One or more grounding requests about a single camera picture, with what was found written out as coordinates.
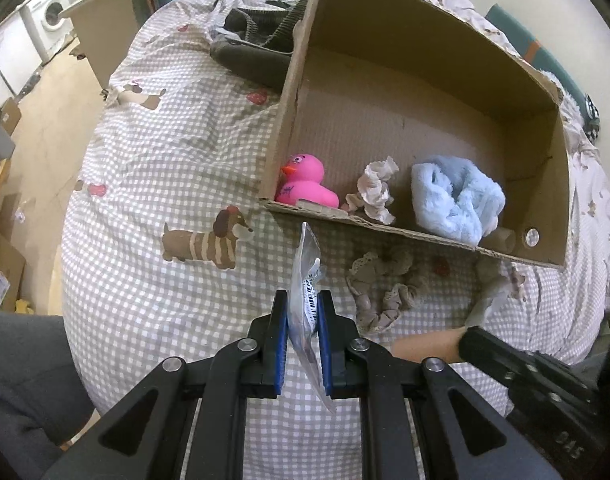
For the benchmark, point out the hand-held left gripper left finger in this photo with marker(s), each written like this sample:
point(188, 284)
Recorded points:
point(280, 345)

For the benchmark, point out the white lace scrunchie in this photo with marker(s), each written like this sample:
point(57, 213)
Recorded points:
point(377, 190)

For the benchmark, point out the light blue fluffy cloth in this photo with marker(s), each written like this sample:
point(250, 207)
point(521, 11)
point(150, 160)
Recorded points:
point(457, 200)

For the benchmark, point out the person's grey trouser leg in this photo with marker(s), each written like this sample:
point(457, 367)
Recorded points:
point(25, 385)

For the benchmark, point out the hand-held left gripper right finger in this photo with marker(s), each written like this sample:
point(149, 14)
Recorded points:
point(327, 345)

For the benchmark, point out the black white checkered cloth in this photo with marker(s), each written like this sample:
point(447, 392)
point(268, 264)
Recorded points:
point(591, 117)

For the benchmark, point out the white kitchen cabinet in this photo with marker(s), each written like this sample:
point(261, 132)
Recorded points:
point(10, 55)

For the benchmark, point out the teal board with orange stripe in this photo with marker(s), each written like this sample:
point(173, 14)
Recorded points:
point(530, 45)

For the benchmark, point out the small cardboard tube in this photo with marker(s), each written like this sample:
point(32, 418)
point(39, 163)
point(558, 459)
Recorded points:
point(501, 240)

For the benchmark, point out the large flat cardboard panel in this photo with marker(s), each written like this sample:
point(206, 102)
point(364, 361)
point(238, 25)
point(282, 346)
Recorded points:
point(102, 30)

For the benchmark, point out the cardboard box on floor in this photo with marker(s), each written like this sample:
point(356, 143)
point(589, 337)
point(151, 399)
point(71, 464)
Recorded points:
point(2, 272)

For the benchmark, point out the beige lace scrunchie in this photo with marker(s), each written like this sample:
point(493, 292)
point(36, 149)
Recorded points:
point(385, 285)

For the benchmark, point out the clear plastic packet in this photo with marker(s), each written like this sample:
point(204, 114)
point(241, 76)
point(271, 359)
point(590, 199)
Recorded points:
point(307, 270)

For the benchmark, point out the pink rubber duck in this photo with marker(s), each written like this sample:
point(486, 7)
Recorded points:
point(305, 182)

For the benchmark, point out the cardboard box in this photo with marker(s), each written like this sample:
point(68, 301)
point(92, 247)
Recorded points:
point(425, 110)
point(2, 272)

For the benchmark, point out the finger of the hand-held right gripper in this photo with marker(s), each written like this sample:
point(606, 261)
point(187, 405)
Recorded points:
point(490, 352)

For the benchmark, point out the white washing machine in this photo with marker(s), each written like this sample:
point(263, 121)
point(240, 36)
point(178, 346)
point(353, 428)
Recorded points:
point(50, 17)

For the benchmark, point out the grey paper scrap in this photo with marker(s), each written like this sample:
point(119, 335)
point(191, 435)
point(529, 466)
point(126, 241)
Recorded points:
point(487, 305)

